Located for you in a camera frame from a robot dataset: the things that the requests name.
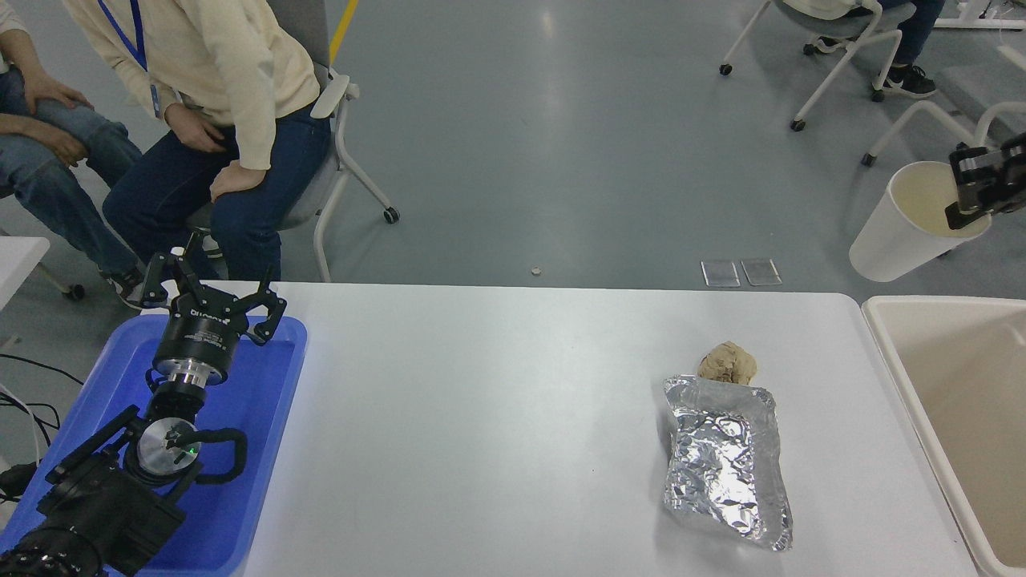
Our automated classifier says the large pale bin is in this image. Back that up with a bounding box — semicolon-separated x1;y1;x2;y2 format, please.
862;294;1026;577

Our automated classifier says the white furniture base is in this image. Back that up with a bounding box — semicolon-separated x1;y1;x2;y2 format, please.
934;0;1026;31

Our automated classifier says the person's right hand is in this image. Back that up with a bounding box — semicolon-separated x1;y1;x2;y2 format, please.
40;124;85;167

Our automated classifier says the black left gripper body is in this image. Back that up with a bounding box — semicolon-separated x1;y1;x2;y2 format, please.
152;297;244;377

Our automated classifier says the person with lanyard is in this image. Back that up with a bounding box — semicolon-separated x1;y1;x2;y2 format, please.
60;0;332;283

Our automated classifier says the small white table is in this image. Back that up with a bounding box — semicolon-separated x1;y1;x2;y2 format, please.
0;238;50;312

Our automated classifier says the crumpled silver foil tray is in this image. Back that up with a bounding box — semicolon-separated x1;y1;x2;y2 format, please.
662;373;794;552

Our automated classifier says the black cable with plug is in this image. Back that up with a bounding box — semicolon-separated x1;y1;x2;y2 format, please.
0;353;85;499

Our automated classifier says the blue plastic tray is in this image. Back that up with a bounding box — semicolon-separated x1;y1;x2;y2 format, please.
0;314;308;577

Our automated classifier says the white paper cup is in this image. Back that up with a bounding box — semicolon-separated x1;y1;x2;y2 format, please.
849;161;993;283

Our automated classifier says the crumpled tan paper ball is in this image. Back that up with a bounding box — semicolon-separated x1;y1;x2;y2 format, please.
697;341;757;385

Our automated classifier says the lanyard person's left hand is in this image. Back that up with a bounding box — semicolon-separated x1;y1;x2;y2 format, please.
210;160;267;203

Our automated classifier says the grey office chair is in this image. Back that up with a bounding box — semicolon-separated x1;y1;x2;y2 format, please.
188;0;400;283

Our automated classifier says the lanyard person's right hand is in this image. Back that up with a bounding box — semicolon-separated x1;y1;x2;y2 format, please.
164;104;227;153

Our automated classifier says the person's left hand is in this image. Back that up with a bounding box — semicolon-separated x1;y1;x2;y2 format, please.
24;71;93;113

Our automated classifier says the blue lanyard with badge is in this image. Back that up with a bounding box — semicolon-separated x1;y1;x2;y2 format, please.
98;0;165;119

